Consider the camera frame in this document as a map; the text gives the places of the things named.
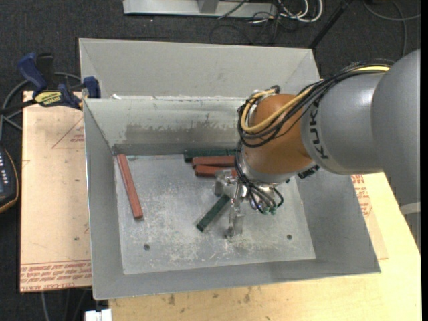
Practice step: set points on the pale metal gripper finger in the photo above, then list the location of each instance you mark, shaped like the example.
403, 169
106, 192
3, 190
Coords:
236, 222
223, 181

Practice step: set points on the red-brown flat block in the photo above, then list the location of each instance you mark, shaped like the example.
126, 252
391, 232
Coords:
210, 170
129, 187
214, 160

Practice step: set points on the dark green flat block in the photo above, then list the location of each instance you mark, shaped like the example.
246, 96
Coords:
207, 154
214, 212

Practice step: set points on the grey metal bin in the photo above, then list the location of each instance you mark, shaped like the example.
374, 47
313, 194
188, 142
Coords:
174, 232

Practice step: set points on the brown cardboard board, red print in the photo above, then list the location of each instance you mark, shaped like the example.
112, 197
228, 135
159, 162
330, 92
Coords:
53, 186

